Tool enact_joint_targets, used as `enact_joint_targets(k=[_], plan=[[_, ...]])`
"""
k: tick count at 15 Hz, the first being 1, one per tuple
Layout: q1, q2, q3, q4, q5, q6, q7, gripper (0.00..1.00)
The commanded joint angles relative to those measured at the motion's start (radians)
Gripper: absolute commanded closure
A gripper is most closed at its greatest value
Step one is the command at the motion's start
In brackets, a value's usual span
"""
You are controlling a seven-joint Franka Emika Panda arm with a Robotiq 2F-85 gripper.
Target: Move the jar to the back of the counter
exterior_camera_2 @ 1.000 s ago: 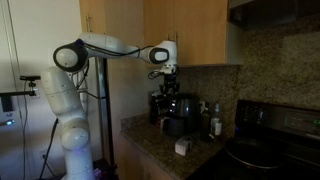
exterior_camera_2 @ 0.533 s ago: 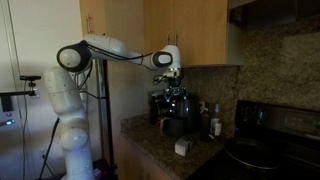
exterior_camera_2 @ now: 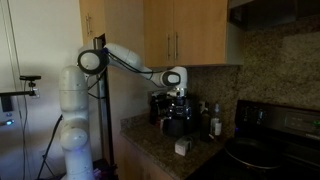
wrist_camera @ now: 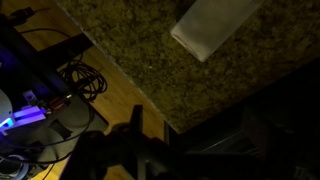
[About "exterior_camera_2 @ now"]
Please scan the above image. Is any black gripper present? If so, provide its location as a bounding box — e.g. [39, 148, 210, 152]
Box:
[167, 96, 193, 130]

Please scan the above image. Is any white plastic jar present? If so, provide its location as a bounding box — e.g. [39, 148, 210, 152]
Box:
[174, 135, 195, 157]

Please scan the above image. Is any dark small appliance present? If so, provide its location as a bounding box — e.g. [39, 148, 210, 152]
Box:
[148, 92, 168, 128]

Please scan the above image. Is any dark glass bottle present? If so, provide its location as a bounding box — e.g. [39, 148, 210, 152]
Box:
[199, 101, 212, 143]

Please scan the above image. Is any clear bottle white label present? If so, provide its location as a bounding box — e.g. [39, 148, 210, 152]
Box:
[210, 102, 223, 141]

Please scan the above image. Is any wooden lower cabinet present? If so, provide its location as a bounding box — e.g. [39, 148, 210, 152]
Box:
[113, 132, 175, 180]

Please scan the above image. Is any stainless steel fridge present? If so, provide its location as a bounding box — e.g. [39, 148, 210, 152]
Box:
[92, 33, 116, 168]

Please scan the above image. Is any wooden upper cabinet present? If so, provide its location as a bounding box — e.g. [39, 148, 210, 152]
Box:
[143, 0, 230, 69]

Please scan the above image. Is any black stove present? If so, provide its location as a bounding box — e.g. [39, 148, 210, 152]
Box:
[186, 99, 320, 180]

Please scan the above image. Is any wooden side panel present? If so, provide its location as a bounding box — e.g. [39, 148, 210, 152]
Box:
[104, 0, 168, 168]

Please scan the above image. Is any wooden cabinet above fridge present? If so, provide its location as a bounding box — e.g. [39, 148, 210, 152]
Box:
[79, 0, 107, 46]

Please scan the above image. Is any device with blue light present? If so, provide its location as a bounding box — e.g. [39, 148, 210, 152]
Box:
[0, 111, 16, 128]

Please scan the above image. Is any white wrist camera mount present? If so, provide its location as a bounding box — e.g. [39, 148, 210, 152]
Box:
[165, 88, 187, 99]

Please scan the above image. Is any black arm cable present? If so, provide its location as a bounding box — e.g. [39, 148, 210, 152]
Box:
[87, 49, 160, 100]

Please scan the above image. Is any black camera stand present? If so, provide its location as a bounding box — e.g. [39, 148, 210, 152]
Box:
[0, 80, 41, 113]

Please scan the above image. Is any black stereo camera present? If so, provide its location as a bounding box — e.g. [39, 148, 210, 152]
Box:
[19, 75, 43, 82]

